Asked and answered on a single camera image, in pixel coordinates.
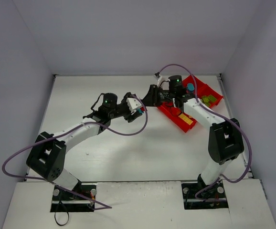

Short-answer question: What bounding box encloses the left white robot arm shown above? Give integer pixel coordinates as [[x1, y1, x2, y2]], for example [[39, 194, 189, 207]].
[[26, 93, 142, 192]]

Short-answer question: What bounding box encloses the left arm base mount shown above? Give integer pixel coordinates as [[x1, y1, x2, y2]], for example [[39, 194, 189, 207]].
[[50, 186, 95, 213]]

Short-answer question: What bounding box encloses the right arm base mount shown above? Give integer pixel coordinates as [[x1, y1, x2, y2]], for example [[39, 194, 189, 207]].
[[181, 181, 229, 210]]

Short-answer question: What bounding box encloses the green lego brick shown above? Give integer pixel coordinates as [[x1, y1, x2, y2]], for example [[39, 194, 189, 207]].
[[201, 95, 209, 103], [207, 94, 217, 103]]

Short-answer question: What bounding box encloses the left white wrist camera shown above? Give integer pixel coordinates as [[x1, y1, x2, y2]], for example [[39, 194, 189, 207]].
[[126, 97, 143, 112]]

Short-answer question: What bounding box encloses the long yellow lego plate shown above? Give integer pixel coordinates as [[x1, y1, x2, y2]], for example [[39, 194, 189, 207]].
[[179, 114, 193, 125]]

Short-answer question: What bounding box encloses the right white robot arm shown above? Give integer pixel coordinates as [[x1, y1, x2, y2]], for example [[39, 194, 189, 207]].
[[142, 75, 244, 189]]

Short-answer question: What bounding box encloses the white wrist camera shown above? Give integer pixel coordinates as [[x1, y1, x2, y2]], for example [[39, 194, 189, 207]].
[[154, 72, 169, 88], [126, 97, 143, 112]]

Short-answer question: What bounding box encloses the large blue lego brick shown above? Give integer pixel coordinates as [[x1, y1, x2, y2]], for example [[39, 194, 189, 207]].
[[187, 83, 195, 93]]

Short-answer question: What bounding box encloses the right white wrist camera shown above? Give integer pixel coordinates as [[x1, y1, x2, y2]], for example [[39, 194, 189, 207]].
[[154, 72, 169, 88]]

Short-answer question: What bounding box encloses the red divided container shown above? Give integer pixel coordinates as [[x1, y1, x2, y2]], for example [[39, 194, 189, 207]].
[[158, 76, 223, 133]]

